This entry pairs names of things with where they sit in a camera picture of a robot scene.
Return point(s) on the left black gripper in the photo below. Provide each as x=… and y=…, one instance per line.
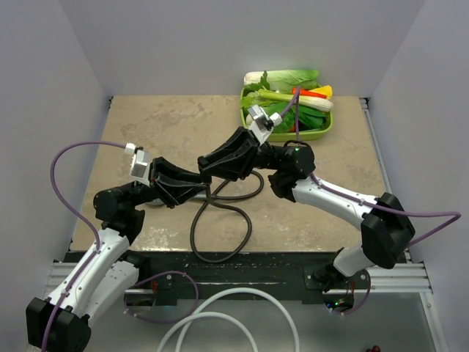
x=172, y=183

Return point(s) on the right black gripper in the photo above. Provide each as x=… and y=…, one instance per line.
x=236, y=159

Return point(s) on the grey shower head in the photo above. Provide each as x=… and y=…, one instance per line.
x=155, y=203

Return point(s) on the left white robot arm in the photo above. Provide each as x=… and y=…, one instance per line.
x=63, y=321

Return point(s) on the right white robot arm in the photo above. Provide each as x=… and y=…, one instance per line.
x=385, y=230

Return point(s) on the napa cabbage in front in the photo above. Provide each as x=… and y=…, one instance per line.
x=288, y=120

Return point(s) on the napa cabbage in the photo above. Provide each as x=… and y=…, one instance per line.
x=288, y=120
x=282, y=80

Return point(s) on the green vegetable tray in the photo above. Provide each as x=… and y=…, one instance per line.
x=249, y=97

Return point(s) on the dark green leafy vegetable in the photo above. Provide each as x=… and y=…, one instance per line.
x=311, y=119

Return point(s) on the napa cabbage at back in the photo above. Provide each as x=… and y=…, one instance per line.
x=282, y=80

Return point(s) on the orange carrot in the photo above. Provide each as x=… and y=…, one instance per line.
x=308, y=93

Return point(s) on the green celery stalk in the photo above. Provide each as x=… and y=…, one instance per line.
x=320, y=104

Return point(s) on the yellow pepper piece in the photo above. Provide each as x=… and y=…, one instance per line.
x=327, y=91

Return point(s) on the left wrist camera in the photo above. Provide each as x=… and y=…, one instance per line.
x=140, y=164

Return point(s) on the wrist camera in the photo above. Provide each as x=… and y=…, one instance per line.
x=262, y=124
x=140, y=164

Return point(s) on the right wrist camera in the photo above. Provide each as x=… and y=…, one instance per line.
x=262, y=124

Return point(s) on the black mounting base plate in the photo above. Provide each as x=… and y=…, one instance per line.
x=290, y=276

